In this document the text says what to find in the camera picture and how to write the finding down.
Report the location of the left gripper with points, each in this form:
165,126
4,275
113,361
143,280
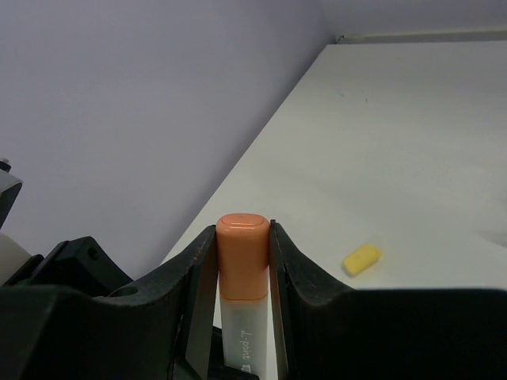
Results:
80,264

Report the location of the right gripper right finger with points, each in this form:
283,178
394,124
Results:
324,329

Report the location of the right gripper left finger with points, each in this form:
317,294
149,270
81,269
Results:
156,327

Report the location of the yellow highlighter cap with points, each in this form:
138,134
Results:
361,259

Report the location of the orange tip clear highlighter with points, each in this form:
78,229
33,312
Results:
244,327

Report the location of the small orange cap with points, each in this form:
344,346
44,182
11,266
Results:
243,256

